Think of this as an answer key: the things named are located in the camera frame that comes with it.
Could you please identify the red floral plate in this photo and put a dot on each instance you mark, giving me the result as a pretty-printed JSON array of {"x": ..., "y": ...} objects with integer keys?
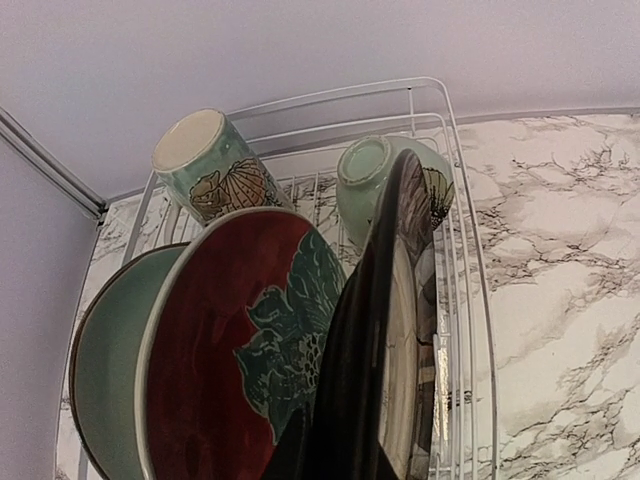
[{"x": 233, "y": 345}]

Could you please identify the floral ceramic mug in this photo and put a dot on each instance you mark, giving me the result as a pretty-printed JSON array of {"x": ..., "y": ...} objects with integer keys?
[{"x": 210, "y": 170}]

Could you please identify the black striped plate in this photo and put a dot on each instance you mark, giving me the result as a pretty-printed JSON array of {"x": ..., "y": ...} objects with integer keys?
[{"x": 373, "y": 413}]

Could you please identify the green floral plate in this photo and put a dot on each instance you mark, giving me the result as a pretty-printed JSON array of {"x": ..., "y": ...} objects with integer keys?
[{"x": 103, "y": 362}]

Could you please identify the green floral bowl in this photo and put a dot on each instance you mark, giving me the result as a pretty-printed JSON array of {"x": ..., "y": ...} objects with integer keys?
[{"x": 363, "y": 169}]

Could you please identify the white wire dish rack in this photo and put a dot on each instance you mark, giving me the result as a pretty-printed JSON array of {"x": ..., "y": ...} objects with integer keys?
[{"x": 300, "y": 140}]

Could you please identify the left aluminium frame post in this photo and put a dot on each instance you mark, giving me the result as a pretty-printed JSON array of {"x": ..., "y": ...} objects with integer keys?
[{"x": 38, "y": 157}]

